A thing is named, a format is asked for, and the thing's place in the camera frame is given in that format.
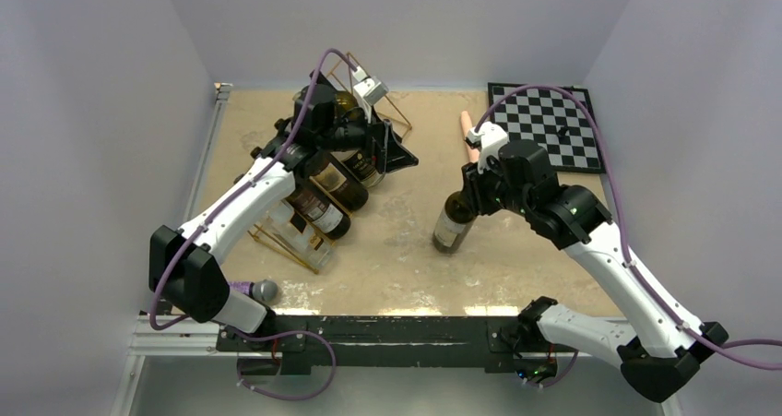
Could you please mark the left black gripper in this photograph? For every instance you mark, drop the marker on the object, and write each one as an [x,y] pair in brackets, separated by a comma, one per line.
[382,145]

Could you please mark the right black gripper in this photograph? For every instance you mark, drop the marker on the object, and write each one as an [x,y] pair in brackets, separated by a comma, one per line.
[474,182]

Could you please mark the clear brown-tinted bottle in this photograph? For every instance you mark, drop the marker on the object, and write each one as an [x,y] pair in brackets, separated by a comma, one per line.
[318,131]

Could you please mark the dark green wine bottle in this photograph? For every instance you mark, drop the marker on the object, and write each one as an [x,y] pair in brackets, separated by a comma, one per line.
[309,201]

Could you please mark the clear glass liquor bottle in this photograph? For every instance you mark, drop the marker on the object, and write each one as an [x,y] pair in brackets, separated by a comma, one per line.
[291,235]

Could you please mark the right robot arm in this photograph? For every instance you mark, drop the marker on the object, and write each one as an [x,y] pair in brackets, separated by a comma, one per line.
[661,347]

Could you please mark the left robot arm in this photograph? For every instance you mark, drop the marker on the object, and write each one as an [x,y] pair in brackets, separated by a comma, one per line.
[185,262]

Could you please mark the black chess piece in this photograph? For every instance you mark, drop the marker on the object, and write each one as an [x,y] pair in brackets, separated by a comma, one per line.
[563,133]

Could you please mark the black white chessboard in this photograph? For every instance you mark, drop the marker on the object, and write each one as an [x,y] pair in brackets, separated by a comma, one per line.
[538,115]

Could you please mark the purple glitter microphone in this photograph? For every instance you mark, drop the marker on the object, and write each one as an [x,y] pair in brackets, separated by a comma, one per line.
[263,291]

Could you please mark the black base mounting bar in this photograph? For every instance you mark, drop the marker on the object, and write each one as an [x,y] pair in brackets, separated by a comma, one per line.
[494,344]

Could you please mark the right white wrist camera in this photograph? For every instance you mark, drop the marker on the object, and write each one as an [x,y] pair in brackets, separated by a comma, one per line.
[487,138]

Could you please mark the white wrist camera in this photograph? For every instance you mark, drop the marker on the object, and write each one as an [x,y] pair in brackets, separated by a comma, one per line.
[487,138]
[367,90]

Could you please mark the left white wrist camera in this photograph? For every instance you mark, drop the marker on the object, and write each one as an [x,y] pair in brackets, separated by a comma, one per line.
[367,90]

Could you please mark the pink cylindrical handle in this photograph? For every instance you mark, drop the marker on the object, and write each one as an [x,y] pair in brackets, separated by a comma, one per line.
[466,125]

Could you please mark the gold wire wine rack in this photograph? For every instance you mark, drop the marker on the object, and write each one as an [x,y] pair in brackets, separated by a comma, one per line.
[286,129]

